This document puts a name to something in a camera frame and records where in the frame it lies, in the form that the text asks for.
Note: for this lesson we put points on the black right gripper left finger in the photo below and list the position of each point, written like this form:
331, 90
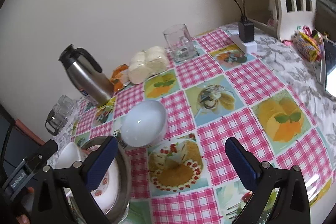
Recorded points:
50, 204

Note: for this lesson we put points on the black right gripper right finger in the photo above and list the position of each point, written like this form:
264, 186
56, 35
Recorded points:
291, 204

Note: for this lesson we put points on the large white squarish bowl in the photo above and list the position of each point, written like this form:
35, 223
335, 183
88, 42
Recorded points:
70, 154

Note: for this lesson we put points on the small white bowl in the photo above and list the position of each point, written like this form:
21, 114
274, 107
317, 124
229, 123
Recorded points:
145, 124

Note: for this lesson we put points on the person's hand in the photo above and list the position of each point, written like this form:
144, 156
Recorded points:
27, 203

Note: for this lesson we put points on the floral rimmed plate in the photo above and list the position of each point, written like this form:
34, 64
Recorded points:
106, 193

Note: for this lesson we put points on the grey metal basin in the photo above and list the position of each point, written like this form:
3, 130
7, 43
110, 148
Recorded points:
120, 209

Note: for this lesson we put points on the clear drinking glass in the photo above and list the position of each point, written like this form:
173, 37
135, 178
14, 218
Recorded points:
66, 104

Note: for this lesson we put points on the orange snack packet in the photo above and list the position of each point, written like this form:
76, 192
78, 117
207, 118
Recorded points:
120, 78

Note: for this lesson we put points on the stainless steel thermos jug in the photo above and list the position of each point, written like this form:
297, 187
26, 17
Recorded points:
86, 75

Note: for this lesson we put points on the pink checkered fruit tablecloth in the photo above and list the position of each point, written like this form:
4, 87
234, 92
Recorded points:
270, 101

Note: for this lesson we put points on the pack of white buns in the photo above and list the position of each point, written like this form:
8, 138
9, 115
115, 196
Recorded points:
145, 64

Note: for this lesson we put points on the tablet screen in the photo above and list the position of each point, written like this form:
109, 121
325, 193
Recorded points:
326, 70

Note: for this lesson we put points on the colourful candy packet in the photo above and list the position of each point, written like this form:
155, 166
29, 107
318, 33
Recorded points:
306, 45

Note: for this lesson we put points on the white power strip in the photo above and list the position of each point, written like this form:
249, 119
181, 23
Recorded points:
246, 47

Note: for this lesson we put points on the clear glass mug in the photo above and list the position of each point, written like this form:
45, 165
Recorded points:
180, 43

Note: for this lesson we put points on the black power adapter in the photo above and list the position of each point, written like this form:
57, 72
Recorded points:
246, 31

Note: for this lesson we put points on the glass teapot with dark handle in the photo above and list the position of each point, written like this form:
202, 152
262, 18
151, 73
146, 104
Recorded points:
56, 119

